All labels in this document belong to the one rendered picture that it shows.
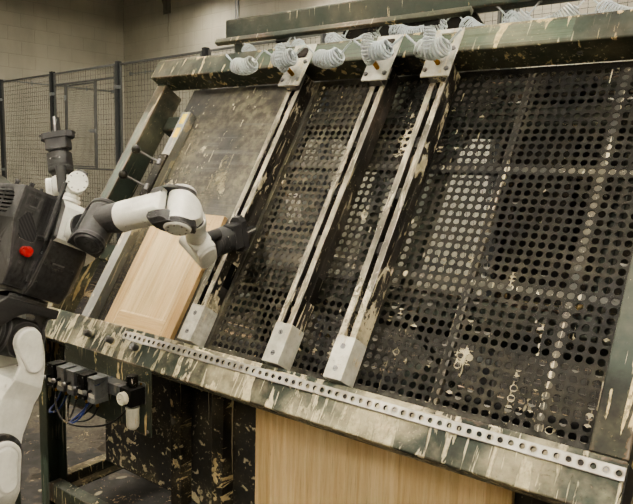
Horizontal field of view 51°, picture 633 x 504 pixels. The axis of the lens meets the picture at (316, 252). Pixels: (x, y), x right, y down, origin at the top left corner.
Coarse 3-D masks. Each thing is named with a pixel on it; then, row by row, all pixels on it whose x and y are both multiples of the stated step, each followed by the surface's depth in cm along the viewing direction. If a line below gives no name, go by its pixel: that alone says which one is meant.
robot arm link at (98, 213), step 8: (96, 208) 193; (104, 208) 191; (88, 216) 192; (96, 216) 191; (104, 216) 189; (80, 224) 191; (88, 224) 190; (96, 224) 190; (104, 224) 190; (112, 224) 189; (96, 232) 189; (104, 232) 191; (112, 232) 192; (120, 232) 192
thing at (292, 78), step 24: (312, 48) 247; (288, 72) 244; (288, 96) 247; (288, 120) 242; (264, 144) 241; (288, 144) 243; (264, 168) 235; (264, 192) 236; (216, 264) 226; (216, 288) 221; (192, 312) 219; (216, 312) 222; (192, 336) 215
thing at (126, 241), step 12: (192, 120) 283; (180, 132) 278; (168, 144) 278; (180, 144) 279; (168, 156) 274; (168, 168) 275; (156, 180) 271; (120, 240) 264; (132, 240) 264; (120, 252) 260; (108, 264) 261; (120, 264) 261; (108, 276) 257; (96, 288) 257; (108, 288) 257; (96, 300) 254; (84, 312) 254; (96, 312) 254
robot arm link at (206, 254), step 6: (186, 240) 200; (210, 240) 202; (192, 246) 200; (198, 246) 200; (204, 246) 200; (210, 246) 202; (198, 252) 200; (204, 252) 201; (210, 252) 203; (216, 252) 207; (198, 258) 202; (204, 258) 203; (210, 258) 206; (216, 258) 210; (198, 264) 207; (204, 264) 206; (210, 264) 210
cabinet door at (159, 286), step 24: (216, 216) 244; (144, 240) 260; (168, 240) 252; (144, 264) 253; (168, 264) 246; (192, 264) 239; (120, 288) 253; (144, 288) 247; (168, 288) 240; (192, 288) 233; (120, 312) 247; (144, 312) 240; (168, 312) 234; (168, 336) 228
